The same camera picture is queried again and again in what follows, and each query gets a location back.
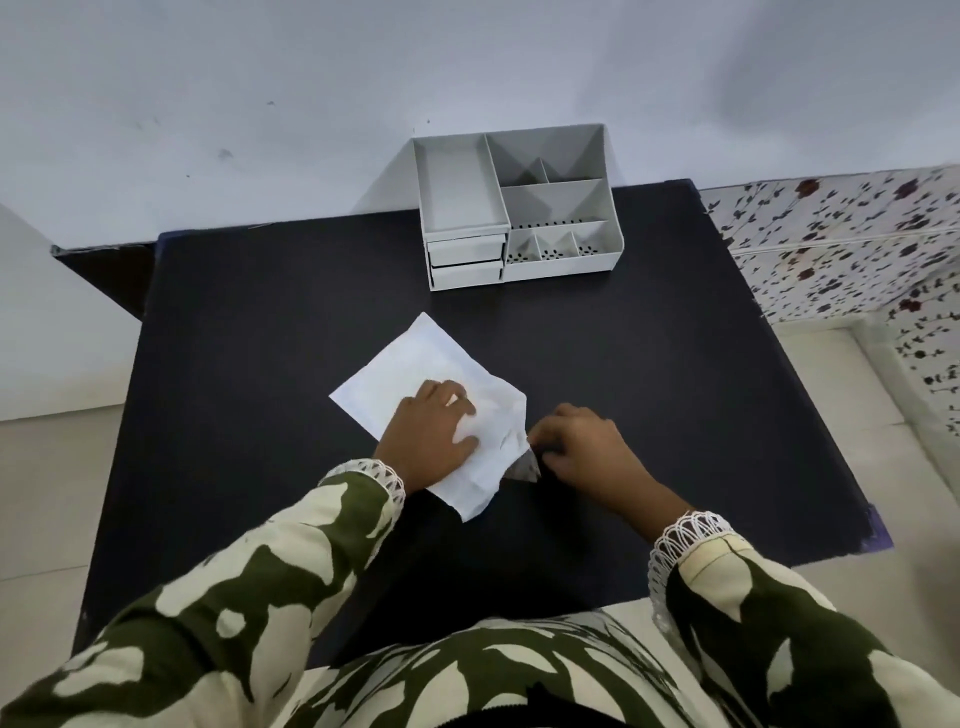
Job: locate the small grey plastic piece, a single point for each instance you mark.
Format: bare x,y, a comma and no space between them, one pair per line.
526,469

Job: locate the white compartment desk organizer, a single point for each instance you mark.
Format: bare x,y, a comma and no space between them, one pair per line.
551,199

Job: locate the white cloth napkin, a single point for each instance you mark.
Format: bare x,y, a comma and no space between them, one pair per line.
420,371

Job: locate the person's right fingers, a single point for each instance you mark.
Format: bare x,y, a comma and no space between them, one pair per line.
547,439

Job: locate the person's left hand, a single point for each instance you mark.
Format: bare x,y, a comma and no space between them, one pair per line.
424,442

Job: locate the green cream patterned garment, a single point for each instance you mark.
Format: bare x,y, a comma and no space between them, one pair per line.
487,675

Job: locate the floral patterned white cloth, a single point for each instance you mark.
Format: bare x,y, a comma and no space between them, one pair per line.
847,240

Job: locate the white organizer drawer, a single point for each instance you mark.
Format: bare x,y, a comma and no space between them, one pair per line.
465,275
466,250

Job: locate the person's right forearm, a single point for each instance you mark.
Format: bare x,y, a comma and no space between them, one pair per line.
780,637

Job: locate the person's left thumb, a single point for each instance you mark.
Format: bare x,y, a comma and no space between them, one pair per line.
463,446

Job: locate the person's right hand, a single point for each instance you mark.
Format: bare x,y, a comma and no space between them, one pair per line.
592,461

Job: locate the person's left forearm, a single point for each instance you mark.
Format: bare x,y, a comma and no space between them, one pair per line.
247,592

